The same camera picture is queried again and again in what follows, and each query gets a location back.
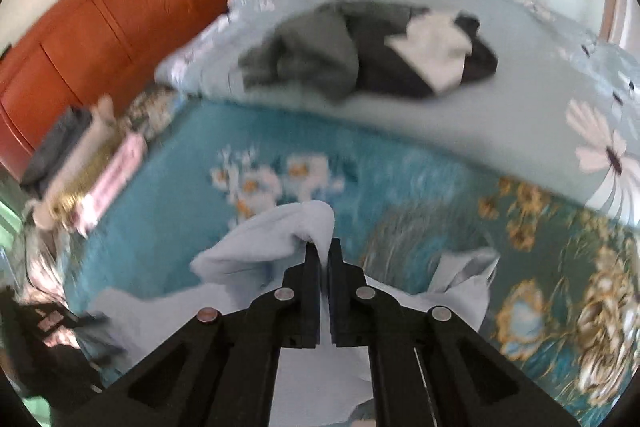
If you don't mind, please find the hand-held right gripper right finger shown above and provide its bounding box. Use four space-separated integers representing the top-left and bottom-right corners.
327 238 576 427

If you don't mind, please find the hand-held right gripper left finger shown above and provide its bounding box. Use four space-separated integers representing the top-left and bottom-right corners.
65 241 322 427

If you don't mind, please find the light blue garment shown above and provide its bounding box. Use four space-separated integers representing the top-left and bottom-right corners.
87 201 501 427

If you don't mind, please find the stack of folded clothes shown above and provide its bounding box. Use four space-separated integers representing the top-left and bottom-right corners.
20 96 117 230

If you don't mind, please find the teal floral bed sheet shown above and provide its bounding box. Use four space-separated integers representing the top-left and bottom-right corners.
65 99 640 413

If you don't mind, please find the pink striped folded cloth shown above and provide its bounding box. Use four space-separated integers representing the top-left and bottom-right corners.
70 133 148 238

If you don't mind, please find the black garment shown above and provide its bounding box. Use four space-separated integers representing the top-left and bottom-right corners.
345 4 499 100

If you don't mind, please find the grey garment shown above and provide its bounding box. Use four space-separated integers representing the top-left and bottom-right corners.
237 1 431 104

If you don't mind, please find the patterned pillow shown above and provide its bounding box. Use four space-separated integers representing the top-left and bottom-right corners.
117 88 186 142

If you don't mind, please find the white garment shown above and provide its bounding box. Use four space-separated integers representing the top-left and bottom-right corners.
384 15 473 95

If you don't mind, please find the light blue floral quilt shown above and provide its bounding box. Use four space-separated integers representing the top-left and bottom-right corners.
155 0 640 228

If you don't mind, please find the wooden headboard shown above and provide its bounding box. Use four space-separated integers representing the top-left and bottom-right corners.
0 0 271 182

